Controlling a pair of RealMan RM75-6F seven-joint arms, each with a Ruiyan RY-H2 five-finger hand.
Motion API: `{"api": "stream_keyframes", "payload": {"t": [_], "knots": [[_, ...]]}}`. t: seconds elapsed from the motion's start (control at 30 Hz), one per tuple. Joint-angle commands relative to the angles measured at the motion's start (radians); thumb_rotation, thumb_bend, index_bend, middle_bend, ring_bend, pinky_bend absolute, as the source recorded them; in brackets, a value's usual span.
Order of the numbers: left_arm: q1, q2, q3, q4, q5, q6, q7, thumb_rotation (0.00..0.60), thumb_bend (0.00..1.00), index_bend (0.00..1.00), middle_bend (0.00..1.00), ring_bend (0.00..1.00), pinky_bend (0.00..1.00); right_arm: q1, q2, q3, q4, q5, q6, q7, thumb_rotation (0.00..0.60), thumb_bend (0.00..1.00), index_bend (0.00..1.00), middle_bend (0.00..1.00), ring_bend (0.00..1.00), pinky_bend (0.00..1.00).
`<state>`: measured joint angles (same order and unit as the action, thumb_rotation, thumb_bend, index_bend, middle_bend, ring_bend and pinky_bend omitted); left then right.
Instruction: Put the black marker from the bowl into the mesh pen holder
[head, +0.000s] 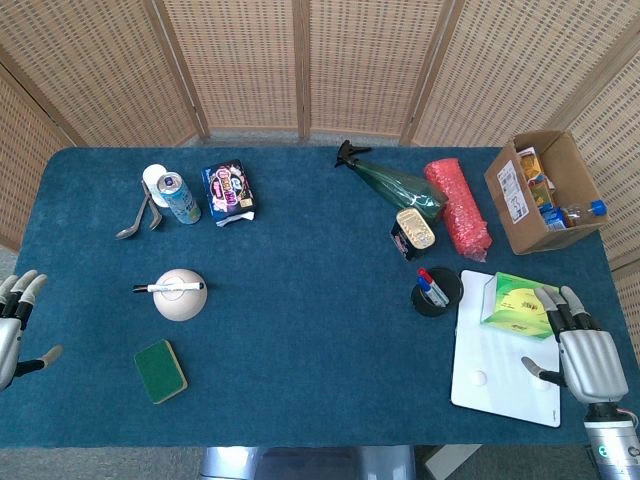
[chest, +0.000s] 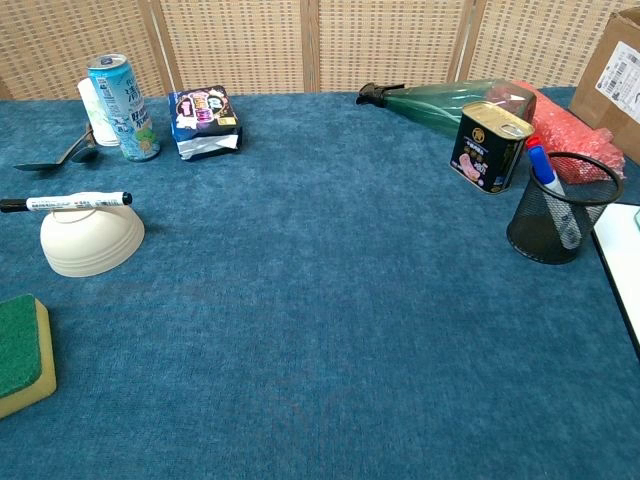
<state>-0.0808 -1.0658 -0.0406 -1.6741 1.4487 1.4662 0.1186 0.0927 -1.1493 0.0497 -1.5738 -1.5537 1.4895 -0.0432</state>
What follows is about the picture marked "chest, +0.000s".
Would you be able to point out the black mesh pen holder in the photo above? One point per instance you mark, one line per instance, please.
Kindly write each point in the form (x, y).
(537, 235)

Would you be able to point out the black and white marker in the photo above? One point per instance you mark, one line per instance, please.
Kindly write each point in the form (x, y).
(75, 201)

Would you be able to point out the blue marker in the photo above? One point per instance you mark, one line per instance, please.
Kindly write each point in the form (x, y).
(542, 165)

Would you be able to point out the red marker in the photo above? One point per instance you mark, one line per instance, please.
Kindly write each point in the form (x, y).
(533, 141)

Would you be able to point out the blue table cloth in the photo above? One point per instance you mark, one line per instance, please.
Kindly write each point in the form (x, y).
(320, 325)

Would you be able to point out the dark blue snack package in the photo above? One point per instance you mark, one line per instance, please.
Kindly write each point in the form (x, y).
(202, 112)

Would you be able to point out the green spray bottle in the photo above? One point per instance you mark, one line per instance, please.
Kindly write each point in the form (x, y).
(430, 105)

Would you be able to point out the black luncheon meat tin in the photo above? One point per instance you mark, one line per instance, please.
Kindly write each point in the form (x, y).
(485, 150)

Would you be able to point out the wicker folding screen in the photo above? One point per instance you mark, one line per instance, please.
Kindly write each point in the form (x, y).
(240, 45)

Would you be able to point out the light blue drink can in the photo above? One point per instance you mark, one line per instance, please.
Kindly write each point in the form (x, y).
(127, 115)

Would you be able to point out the beige upturned bowl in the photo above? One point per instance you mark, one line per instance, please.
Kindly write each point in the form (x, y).
(90, 245)

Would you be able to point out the white paper cup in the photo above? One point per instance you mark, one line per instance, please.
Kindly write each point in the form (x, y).
(95, 115)

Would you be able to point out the red bubble wrap roll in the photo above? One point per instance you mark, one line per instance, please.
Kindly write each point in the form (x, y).
(570, 132)

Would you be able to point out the black spoon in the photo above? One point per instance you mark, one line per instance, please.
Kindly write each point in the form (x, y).
(37, 166)

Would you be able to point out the white board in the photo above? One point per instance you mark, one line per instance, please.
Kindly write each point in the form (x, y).
(622, 250)

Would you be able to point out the green and yellow sponge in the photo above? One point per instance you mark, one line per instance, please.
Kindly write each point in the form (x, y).
(17, 345)

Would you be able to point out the brown cardboard box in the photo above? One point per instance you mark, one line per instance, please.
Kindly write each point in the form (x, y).
(595, 75)

